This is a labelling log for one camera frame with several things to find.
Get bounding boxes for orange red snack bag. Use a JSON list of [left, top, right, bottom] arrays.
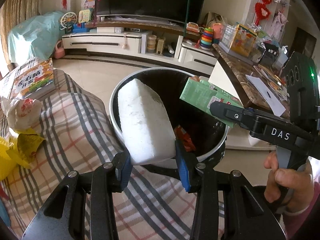
[[174, 125, 196, 152]]

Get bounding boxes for white foam block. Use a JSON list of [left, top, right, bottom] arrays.
[[118, 79, 176, 165]]

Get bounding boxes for green cardboard box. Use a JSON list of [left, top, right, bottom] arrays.
[[180, 76, 243, 115]]

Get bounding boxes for yellow plastic bag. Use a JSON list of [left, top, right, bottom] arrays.
[[0, 128, 45, 181]]

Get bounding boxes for white red bag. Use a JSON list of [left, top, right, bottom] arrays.
[[1, 97, 42, 131]]

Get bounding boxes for black white trash bin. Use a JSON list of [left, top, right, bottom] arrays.
[[109, 67, 229, 164]]

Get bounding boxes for right hand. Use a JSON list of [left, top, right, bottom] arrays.
[[264, 151, 315, 213]]

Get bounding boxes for brown marble side counter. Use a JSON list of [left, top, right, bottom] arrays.
[[211, 43, 292, 119]]

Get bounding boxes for plaid checkered tablecloth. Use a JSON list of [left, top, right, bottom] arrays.
[[0, 57, 226, 240]]

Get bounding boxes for colourful box on counter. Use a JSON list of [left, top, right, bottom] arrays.
[[229, 24, 257, 57]]

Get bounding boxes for white tv cabinet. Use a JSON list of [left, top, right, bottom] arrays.
[[62, 27, 217, 75]]

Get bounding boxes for colourful children book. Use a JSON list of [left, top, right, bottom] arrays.
[[1, 58, 56, 100]]

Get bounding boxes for pink watering can toy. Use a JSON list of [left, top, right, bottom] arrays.
[[54, 40, 65, 59]]

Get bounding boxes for toy telephone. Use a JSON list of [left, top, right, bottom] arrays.
[[78, 9, 92, 23]]

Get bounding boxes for teal covered furniture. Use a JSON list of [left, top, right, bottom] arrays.
[[7, 11, 63, 65]]

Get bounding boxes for toy ferris wheel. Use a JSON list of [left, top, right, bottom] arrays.
[[60, 12, 78, 30]]

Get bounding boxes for right beige curtain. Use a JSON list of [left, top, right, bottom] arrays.
[[1, 0, 40, 64]]

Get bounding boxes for rainbow stacking ring toy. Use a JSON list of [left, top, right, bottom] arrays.
[[199, 28, 214, 51]]

